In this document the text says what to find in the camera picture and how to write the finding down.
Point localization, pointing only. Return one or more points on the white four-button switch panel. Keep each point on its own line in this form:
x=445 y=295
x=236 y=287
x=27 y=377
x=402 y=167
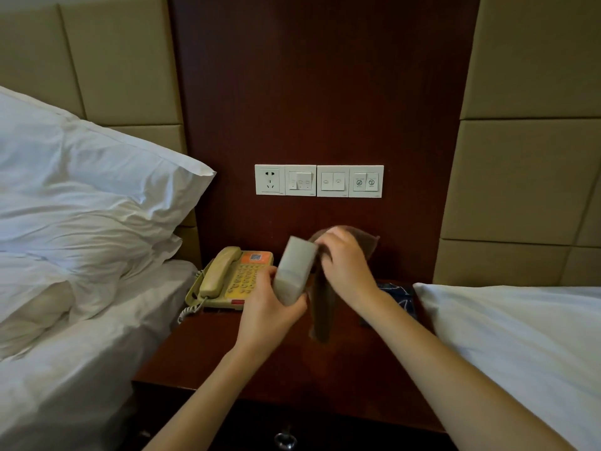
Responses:
x=350 y=181

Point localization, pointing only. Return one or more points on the dark blue scribbled pouch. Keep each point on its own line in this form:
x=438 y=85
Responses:
x=399 y=300

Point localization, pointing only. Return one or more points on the person's left hand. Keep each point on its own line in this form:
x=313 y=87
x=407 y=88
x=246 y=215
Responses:
x=267 y=319

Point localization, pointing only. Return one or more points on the white bed sheet mattress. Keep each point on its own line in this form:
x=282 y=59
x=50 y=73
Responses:
x=84 y=371

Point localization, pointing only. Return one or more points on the person's right forearm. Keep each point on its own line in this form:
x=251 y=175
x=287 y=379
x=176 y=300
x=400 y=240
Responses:
x=469 y=385

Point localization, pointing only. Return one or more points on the smooth white pillow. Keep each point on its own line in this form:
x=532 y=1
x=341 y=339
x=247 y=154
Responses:
x=94 y=159

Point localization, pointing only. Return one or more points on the brown cleaning cloth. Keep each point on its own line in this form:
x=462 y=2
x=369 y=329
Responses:
x=321 y=300

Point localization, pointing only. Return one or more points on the person's left forearm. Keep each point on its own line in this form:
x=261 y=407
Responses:
x=202 y=403

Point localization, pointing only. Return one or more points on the crumpled white pillow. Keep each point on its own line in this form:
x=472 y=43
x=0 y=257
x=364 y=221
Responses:
x=70 y=267

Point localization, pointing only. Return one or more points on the white remote control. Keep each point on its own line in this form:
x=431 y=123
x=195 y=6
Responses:
x=293 y=267

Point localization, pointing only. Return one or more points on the person's right hand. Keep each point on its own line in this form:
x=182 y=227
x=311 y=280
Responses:
x=347 y=272

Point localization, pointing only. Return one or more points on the beige padded headboard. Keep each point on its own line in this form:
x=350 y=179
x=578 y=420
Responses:
x=526 y=159

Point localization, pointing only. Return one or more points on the white socket and switch panel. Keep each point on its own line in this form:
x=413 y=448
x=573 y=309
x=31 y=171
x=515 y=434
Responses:
x=270 y=180

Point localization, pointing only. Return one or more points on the white bed cover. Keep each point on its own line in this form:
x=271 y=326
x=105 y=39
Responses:
x=526 y=347

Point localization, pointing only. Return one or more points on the dark wooden nightstand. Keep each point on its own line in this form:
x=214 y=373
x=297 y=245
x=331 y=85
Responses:
x=281 y=366

